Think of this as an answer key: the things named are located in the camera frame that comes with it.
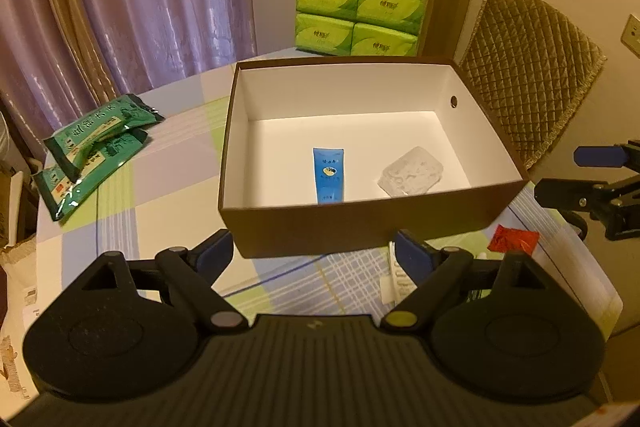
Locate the clear plastic blister pack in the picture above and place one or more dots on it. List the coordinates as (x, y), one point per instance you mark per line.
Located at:
(415, 173)

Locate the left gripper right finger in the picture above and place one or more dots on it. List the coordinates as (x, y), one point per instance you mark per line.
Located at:
(437, 274)

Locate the purple curtain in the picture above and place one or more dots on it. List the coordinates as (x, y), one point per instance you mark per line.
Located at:
(62, 58)

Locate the single wall socket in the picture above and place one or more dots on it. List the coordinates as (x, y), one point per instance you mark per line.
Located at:
(631, 35)

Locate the quilted chair back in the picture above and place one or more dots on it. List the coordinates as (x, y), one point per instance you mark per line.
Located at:
(533, 68)

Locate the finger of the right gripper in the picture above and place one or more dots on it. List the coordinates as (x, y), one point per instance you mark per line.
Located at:
(612, 156)
(601, 199)

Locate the green wet wipes pack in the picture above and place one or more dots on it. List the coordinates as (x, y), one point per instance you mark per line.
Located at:
(62, 196)
(72, 145)

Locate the lower green wet wipes pack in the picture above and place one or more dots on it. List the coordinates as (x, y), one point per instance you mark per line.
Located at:
(62, 196)

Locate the white paperclip box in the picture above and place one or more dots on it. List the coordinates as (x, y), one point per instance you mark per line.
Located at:
(396, 285)

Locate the brown cardboard box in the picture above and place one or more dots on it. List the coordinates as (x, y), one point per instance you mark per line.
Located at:
(376, 109)

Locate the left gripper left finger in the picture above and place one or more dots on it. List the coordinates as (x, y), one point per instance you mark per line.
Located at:
(190, 275)

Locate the upper green wet wipes pack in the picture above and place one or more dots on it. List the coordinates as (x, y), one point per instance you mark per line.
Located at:
(72, 145)

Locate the red snack packet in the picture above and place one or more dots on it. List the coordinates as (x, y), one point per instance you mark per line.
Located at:
(506, 239)

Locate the checked tablecloth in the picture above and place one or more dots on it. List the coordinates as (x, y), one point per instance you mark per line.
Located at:
(167, 196)

